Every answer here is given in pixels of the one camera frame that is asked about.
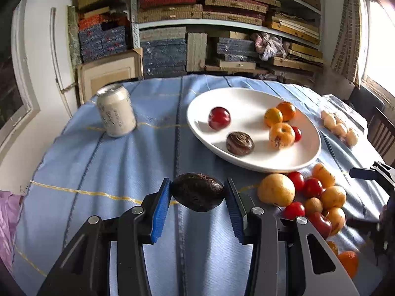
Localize white plate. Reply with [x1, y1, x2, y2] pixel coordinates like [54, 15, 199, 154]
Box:
[187, 88, 322, 173]

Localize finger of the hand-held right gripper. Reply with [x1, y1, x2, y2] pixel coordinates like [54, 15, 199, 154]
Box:
[350, 167, 375, 180]

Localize pink printed cloth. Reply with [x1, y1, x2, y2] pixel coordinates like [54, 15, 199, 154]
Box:
[0, 189, 22, 272]

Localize pile of pale loquats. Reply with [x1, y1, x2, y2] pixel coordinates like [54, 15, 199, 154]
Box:
[321, 110, 359, 147]

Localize dark wooden chair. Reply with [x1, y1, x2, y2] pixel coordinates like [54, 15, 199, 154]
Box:
[366, 105, 395, 161]

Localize upright tan woven box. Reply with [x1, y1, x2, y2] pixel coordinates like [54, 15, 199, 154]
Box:
[187, 32, 208, 72]

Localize beige checked curtain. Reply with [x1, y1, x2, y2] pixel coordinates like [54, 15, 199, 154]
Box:
[330, 0, 368, 88]

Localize stack of yellow wooden boxes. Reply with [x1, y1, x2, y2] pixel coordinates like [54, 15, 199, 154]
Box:
[259, 0, 324, 74]

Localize tall pile of assorted boxes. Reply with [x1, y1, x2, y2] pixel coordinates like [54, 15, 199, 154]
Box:
[72, 0, 132, 64]

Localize open cardboard box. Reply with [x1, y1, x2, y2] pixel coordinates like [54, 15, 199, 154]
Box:
[76, 48, 144, 105]

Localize blue checked tablecloth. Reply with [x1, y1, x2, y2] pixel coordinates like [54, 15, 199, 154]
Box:
[12, 74, 389, 296]

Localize green marbled panel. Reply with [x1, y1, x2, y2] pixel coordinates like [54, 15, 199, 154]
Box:
[67, 5, 81, 68]

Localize dark brown passion fruit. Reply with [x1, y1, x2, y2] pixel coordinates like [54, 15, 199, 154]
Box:
[226, 131, 255, 155]

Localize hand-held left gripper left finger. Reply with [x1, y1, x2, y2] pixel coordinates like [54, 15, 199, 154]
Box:
[36, 177, 173, 296]

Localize white wooden strip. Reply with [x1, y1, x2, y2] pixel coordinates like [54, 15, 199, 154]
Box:
[49, 7, 78, 118]

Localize aluminium sliding window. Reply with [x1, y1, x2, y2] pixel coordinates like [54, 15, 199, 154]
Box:
[0, 0, 40, 161]

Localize large spotted tan apple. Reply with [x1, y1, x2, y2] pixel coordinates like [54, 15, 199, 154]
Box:
[269, 123, 296, 150]

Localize orange mandarin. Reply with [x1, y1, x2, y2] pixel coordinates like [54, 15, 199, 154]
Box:
[338, 251, 359, 278]
[276, 102, 296, 122]

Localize bright curtained window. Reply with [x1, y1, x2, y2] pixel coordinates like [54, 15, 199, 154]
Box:
[359, 0, 395, 99]

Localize white drink can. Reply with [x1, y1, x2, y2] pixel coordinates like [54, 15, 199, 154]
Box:
[96, 84, 137, 138]

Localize stack of blue patterned boxes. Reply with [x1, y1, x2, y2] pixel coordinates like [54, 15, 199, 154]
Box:
[139, 35, 257, 79]

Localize spotted tan loquat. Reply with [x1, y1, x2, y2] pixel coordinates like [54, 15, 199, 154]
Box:
[312, 163, 336, 188]

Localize crumpled pink cloth bundle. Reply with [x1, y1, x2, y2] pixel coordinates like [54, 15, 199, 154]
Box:
[251, 32, 291, 61]

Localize pale wooden picture frame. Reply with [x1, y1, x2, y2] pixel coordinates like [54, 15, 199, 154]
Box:
[81, 58, 138, 102]

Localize small tan loquat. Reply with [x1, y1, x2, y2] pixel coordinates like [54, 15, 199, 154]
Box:
[305, 197, 323, 216]

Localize stack of tan woven boxes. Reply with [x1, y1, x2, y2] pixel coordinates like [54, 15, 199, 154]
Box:
[136, 0, 281, 27]

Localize white metal shelf rack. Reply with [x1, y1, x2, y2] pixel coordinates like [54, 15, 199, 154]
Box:
[128, 0, 323, 77]

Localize clear plastic clamshell box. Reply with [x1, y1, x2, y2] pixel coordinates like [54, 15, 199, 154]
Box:
[321, 94, 369, 147]

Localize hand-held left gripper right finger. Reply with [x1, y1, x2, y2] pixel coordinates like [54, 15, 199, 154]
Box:
[225, 177, 360, 296]

